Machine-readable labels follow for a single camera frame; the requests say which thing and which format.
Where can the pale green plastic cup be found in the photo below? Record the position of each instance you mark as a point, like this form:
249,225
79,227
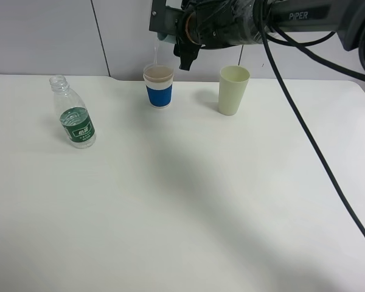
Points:
232,86

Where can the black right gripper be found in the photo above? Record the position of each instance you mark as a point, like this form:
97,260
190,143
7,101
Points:
187,37

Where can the teal plastic cup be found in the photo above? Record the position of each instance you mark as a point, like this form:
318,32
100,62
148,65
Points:
166,38

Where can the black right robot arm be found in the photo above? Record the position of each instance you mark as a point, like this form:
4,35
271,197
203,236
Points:
221,24

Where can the clear bottle green label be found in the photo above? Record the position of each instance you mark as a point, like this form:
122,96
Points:
72,113

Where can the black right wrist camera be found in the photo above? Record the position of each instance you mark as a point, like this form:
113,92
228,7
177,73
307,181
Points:
163,18

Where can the blue sleeved paper cup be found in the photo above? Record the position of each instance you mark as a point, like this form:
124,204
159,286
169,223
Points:
158,81

